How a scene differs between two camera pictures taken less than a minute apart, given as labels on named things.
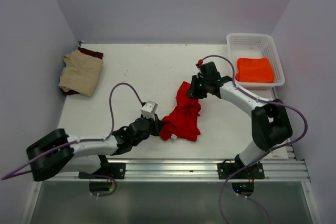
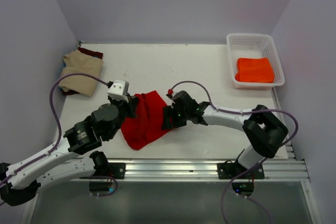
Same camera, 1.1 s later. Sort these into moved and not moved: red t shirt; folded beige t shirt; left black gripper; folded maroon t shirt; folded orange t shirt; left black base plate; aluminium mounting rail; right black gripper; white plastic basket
Moved: red t shirt; right black gripper; left black gripper
Not moved: folded orange t shirt; white plastic basket; aluminium mounting rail; left black base plate; folded beige t shirt; folded maroon t shirt
